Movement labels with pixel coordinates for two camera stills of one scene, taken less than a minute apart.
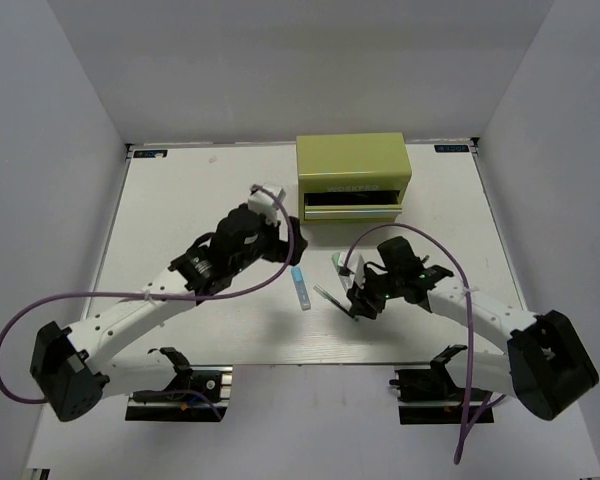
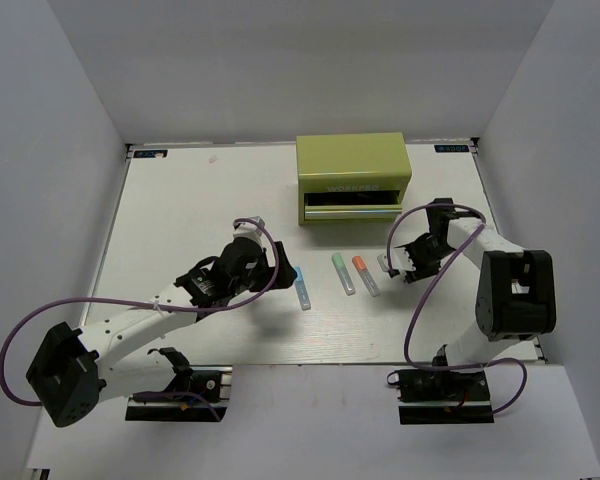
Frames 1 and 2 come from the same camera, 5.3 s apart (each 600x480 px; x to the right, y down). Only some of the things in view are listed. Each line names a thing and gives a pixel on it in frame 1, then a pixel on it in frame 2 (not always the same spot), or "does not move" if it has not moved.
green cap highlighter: (346, 279) does not move
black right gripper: (361, 299) -> (421, 270)
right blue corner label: (451, 148) does not move
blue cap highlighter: (303, 296) does not move
